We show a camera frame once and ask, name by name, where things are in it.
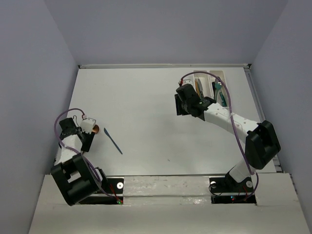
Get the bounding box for orange plastic knife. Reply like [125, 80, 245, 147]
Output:
[195, 79, 200, 95]

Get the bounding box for copper spoon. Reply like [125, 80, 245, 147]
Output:
[92, 124, 100, 134]

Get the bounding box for steel spoon green handle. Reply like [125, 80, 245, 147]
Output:
[214, 78, 222, 101]

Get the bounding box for teal plastic spoon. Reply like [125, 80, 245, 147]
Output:
[213, 82, 227, 107]

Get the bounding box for steel knife dark handle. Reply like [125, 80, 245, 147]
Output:
[197, 78, 204, 98]

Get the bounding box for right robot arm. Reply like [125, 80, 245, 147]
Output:
[175, 84, 281, 191]

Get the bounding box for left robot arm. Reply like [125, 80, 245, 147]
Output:
[51, 118, 108, 206]

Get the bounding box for blue plastic knife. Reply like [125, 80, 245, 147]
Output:
[103, 128, 123, 155]

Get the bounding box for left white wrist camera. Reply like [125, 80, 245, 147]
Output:
[79, 118, 96, 134]

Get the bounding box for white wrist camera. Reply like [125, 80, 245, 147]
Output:
[178, 79, 185, 86]
[79, 118, 96, 134]

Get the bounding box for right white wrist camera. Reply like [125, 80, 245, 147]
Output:
[178, 79, 185, 86]

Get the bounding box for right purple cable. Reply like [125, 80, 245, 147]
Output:
[180, 71, 259, 200]

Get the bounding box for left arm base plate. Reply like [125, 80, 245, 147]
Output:
[79, 176, 124, 205]

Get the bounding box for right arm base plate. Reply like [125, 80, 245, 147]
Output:
[208, 177, 256, 204]

